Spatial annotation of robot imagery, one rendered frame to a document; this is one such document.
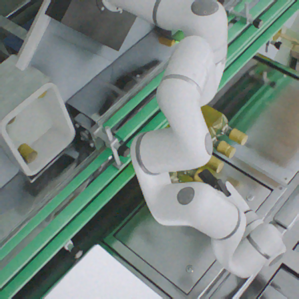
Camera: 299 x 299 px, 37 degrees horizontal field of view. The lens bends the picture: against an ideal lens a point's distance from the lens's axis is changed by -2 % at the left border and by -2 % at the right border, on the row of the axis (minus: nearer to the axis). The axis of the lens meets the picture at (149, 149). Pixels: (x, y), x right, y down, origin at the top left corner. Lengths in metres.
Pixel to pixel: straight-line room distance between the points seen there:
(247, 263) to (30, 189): 0.60
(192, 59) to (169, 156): 0.19
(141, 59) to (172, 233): 0.51
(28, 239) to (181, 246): 0.42
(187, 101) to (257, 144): 0.73
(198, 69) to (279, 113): 0.77
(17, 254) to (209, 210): 0.56
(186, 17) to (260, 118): 0.70
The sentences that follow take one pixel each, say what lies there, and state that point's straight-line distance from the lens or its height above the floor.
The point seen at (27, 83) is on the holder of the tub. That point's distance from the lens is 1.10.
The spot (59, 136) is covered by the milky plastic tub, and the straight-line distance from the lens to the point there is 1.24.
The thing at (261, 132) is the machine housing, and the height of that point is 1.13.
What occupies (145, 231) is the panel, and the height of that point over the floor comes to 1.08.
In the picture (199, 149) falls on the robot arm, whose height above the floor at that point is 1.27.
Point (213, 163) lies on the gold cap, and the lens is 1.25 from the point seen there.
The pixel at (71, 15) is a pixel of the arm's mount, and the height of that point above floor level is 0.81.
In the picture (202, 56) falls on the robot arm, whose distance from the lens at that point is 0.89.
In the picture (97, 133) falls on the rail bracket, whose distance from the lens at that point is 1.17.
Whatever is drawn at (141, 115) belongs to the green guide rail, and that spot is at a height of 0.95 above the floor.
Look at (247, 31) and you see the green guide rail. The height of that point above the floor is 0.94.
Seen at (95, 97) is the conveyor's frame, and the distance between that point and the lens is 1.26.
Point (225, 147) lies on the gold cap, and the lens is 1.28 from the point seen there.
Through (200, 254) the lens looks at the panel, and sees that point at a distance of 1.28.
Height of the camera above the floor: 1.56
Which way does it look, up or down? 27 degrees down
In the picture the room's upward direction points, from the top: 123 degrees clockwise
